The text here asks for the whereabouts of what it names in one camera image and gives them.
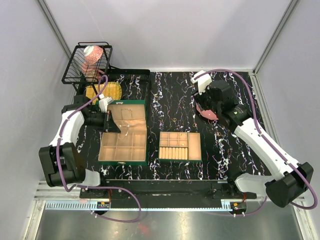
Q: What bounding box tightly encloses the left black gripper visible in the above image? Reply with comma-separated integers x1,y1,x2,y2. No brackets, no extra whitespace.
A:
83,109,121,133

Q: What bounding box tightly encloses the pearl ended bangle bracelet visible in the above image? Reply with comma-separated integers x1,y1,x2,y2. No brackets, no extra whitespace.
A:
117,124,131,140

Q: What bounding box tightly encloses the small green jewelry tray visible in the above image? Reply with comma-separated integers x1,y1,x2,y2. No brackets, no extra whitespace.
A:
158,131,202,162

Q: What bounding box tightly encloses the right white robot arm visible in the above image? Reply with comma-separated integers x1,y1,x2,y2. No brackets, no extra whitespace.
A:
193,80,314,208

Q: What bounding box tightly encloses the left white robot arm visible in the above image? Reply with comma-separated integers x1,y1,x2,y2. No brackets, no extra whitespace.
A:
38,94,121,198

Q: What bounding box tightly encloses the large green jewelry box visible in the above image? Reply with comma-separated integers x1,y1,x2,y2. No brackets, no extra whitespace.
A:
98,100,148,166

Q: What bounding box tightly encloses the pink polka dot plate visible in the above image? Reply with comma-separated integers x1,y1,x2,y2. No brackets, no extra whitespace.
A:
196,103,218,121

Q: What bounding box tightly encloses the yellow woven tray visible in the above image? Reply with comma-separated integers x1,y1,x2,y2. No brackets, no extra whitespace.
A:
85,82,122,100

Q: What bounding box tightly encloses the pink patterned cup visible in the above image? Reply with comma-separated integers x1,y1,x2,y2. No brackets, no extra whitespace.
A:
81,62,104,82

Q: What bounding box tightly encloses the pink patterned ceramic bowl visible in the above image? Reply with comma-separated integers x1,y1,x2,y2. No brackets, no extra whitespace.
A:
83,45,103,65

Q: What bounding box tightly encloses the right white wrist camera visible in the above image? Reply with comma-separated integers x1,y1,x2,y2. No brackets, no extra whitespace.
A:
191,70,212,95

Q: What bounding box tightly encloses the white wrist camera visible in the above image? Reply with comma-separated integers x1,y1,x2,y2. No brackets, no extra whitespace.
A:
191,70,212,95
98,94,114,113

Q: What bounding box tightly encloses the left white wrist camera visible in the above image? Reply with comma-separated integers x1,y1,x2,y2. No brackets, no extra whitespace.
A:
98,94,114,113

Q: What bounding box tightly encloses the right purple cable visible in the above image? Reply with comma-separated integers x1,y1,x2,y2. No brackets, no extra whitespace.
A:
193,69,316,217

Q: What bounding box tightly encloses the purple cable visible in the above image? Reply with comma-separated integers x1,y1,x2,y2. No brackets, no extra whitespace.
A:
193,69,316,217
56,74,142,223

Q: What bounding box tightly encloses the black wire dish rack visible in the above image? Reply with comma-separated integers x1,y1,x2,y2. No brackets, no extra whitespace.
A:
61,41,151,106

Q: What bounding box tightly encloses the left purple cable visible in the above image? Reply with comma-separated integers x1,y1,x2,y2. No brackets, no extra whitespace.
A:
56,74,142,223

